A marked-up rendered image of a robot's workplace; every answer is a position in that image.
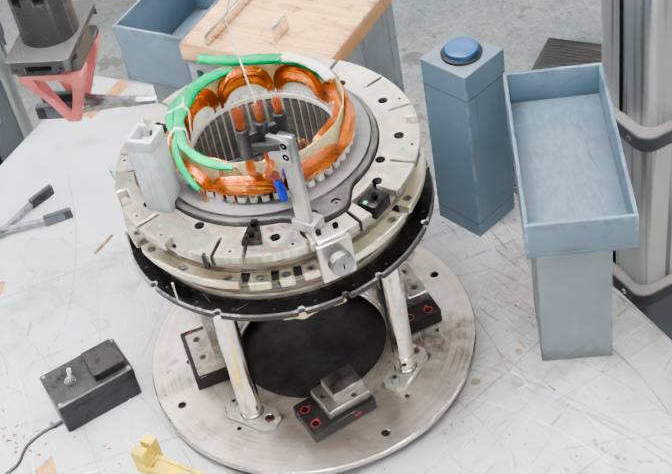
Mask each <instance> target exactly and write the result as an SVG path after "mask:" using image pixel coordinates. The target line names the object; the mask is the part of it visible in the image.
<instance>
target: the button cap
mask: <svg viewBox="0 0 672 474"><path fill-rule="evenodd" d="M477 54H478V43H477V42H476V41H475V40H474V39H472V38H469V37H457V38H454V39H452V40H450V41H448V42H447V43H446V44H445V46H444V55H445V57H446V58H448V59H450V60H453V61H465V60H469V59H471V58H473V57H475V56H476V55H477Z"/></svg>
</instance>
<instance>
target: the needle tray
mask: <svg viewBox="0 0 672 474"><path fill-rule="evenodd" d="M503 85H504V98H505V109H506V116H507V123H508V130H509V138H510V145H511V152H512V160H513V167H514V174H515V181H516V189H517V196H518V203H519V210H520V218H521V225H522V232H523V240H524V247H525V254H526V259H531V267H532V283H533V299H534V306H535V313H536V320H537V328H538V335H539V342H540V349H541V356H542V361H551V360H563V359H574V358H586V357H598V356H609V355H613V285H612V251H617V250H627V249H638V235H639V214H638V210H637V206H636V202H635V198H634V193H633V189H632V185H631V181H630V177H629V173H628V168H627V164H626V160H625V156H624V152H623V148H622V143H621V139H620V135H619V131H618V127H617V123H616V118H615V114H614V110H613V106H612V102H611V98H610V94H609V89H608V85H607V81H606V77H605V73H604V69H603V65H602V62H600V63H591V64H582V65H573V66H564V67H556V68H547V69H538V70H529V71H520V72H511V73H503Z"/></svg>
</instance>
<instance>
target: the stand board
mask: <svg viewBox="0 0 672 474"><path fill-rule="evenodd" d="M235 1H236V0H230V2H229V8H230V7H231V6H232V5H233V4H234V2H235ZM392 1H393V0H313V1H310V0H250V2H249V3H248V4H247V5H246V6H245V7H244V8H243V9H242V10H241V11H240V13H239V14H238V15H237V16H236V17H235V18H234V19H233V20H232V21H231V22H230V24H229V28H230V31H231V34H232V37H233V39H234V42H235V46H236V48H237V51H238V53H239V55H248V54H256V53H276V54H284V53H285V52H289V53H293V54H296V55H300V56H304V57H309V58H310V57H318V58H327V59H334V60H336V61H337V63H338V62H339V61H344V62H345V61H346V59H347V58H348V57H349V56H350V54H351V53H352V52H353V51H354V49H355V48H356V47H357V45H358V44H359V43H360V42H361V40H362V39H363V38H364V36H365V35H366V34H367V33H368V31H369V30H370V29H371V28H372V26H373V25H374V24H375V22H376V21H377V20H378V19H379V17H380V16H381V15H382V13H383V12H384V11H385V10H386V8H387V7H388V6H389V4H390V3H391V2H392ZM227 5H228V0H220V1H219V2H218V3H217V4H216V5H215V6H214V7H213V8H212V9H211V10H210V11H209V12H208V13H207V15H206V16H205V17H204V18H203V19H202V20H201V21H200V22H199V23H198V24H197V25H196V26H195V27H194V28H193V29H192V31H191V32H190V33H189V34H188V35H187V36H186V37H185V38H184V39H183V40H182V41H181V42H180V43H179V46H180V50H181V54H182V57H183V59H184V60H189V61H194V62H197V55H198V54H205V55H207V54H209V55H222V56H236V55H237V54H236V53H237V52H236V50H235V48H234V45H233V41H232V39H231V36H230V34H229V33H230V32H229V30H228V27H226V28H225V29H224V30H223V31H222V32H221V33H220V35H219V36H218V37H217V38H216V39H215V40H214V41H213V42H212V43H211V44H210V46H206V45H205V41H204V37H203V36H204V35H205V34H206V33H207V32H208V31H209V30H210V28H211V27H212V26H213V25H214V24H215V23H216V22H217V21H218V20H219V19H220V18H221V17H222V15H223V14H224V13H225V12H226V11H227ZM283 15H286V16H287V21H288V25H289V29H288V30H287V32H286V33H285V34H284V35H283V36H282V37H281V39H280V40H279V41H278V42H274V39H273V35H272V30H271V28H272V27H273V26H274V25H275V24H276V23H277V22H278V20H279V19H280V18H281V17H282V16H283Z"/></svg>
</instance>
